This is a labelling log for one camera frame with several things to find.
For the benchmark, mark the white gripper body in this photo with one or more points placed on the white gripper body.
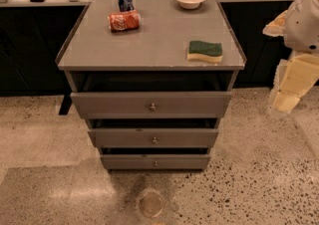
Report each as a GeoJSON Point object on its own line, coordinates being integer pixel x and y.
{"type": "Point", "coordinates": [303, 29]}

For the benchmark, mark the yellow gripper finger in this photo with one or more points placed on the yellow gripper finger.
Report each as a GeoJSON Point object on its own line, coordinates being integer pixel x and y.
{"type": "Point", "coordinates": [281, 103]}
{"type": "Point", "coordinates": [276, 27]}

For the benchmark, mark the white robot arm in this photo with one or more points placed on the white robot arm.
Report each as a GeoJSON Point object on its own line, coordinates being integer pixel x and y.
{"type": "Point", "coordinates": [301, 31]}

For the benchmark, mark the grey drawer cabinet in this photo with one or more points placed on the grey drawer cabinet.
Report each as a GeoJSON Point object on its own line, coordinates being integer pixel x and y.
{"type": "Point", "coordinates": [151, 58]}

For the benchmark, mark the grey top drawer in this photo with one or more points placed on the grey top drawer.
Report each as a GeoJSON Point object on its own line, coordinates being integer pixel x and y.
{"type": "Point", "coordinates": [151, 104]}

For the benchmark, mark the green yellow sponge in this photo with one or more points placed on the green yellow sponge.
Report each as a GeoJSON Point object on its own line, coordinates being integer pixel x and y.
{"type": "Point", "coordinates": [204, 51]}

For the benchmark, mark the orange soda can lying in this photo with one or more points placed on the orange soda can lying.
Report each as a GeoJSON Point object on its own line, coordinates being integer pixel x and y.
{"type": "Point", "coordinates": [123, 21]}

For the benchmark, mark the round floor drain cover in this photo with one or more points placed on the round floor drain cover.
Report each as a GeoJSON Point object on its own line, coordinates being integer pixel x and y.
{"type": "Point", "coordinates": [150, 203]}

